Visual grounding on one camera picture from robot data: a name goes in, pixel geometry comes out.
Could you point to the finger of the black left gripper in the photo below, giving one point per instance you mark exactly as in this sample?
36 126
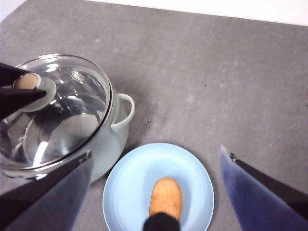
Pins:
9 74
16 98

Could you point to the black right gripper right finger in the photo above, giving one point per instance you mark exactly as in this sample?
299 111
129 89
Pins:
260 202

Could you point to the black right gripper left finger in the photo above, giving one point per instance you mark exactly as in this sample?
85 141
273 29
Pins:
48 199

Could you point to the glass lid with green knob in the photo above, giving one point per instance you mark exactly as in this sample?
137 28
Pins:
72 101

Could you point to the brown potato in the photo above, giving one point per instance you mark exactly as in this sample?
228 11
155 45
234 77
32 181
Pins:
166 197

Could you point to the pale green electric steamer pot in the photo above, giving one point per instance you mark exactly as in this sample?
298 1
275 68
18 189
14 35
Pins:
108 149

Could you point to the blue round plate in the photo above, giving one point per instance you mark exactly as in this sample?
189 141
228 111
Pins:
130 183

